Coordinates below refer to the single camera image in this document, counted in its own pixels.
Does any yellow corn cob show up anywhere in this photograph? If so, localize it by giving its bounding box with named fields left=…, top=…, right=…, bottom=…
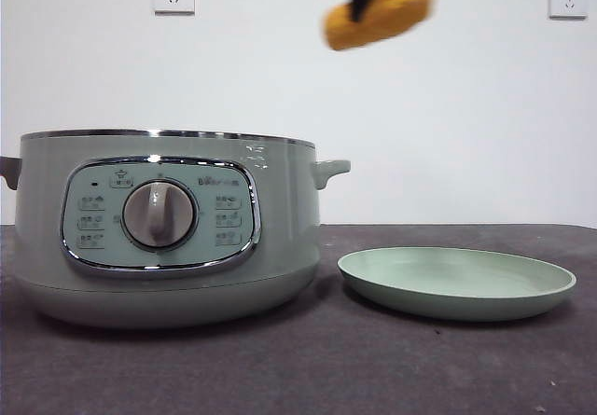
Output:
left=321, top=0, right=438, bottom=52

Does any pale green electric steamer pot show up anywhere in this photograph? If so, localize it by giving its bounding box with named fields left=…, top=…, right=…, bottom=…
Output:
left=0, top=129, right=352, bottom=330

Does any pale green round plate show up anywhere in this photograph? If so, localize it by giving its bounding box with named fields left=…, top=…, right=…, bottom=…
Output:
left=336, top=245, right=577, bottom=322

